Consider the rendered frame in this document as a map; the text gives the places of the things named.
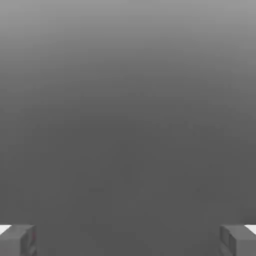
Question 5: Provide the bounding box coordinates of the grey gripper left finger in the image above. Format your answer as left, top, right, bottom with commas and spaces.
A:
0, 224, 38, 256

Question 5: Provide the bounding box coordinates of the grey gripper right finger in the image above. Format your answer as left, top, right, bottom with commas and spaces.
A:
219, 224, 256, 256

